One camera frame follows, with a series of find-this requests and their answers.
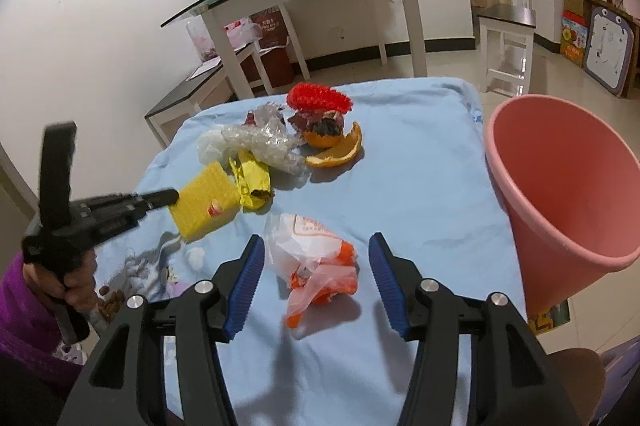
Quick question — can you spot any crumpled dark red wrapper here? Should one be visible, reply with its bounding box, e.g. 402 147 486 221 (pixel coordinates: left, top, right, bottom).
288 111 344 137

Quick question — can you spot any orange peel piece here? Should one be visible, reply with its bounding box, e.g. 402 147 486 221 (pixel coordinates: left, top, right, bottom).
305 122 362 168

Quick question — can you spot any clear bubble wrap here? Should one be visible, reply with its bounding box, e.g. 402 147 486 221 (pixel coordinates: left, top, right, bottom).
221 102 306 176

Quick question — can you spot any white dark-top stool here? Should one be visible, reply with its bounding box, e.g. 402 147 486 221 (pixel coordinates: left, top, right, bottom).
477 4 536 98

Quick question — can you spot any pink plastic trash bucket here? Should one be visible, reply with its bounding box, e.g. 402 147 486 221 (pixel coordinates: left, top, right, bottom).
485 94 639 316

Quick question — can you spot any purple plastic stool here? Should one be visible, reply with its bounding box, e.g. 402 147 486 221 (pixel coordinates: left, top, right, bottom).
591 336 640 425

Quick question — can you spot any person's left hand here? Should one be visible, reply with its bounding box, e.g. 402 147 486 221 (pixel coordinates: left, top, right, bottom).
22 250 98 313

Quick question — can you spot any red foam fruit net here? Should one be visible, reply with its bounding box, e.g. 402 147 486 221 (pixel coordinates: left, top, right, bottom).
286 82 352 114

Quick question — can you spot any wooden side desk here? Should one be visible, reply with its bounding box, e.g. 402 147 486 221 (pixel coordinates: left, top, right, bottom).
560 0 639 98

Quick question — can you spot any white dark-top bench left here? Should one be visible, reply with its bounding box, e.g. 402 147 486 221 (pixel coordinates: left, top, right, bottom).
144 58 238 149

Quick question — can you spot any kids drawing board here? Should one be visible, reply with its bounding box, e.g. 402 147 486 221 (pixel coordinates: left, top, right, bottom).
585 7 634 96

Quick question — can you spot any colourful fruit carton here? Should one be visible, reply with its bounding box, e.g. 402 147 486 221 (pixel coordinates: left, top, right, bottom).
560 10 589 68

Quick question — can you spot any yellow foil wrapper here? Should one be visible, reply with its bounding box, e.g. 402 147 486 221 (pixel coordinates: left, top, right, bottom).
229 150 273 210

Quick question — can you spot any orange white plastic bag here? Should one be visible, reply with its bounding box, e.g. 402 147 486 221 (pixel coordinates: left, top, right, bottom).
264 214 359 328

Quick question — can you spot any light blue bed sheet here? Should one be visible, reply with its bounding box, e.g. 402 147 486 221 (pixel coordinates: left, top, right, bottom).
96 78 525 425

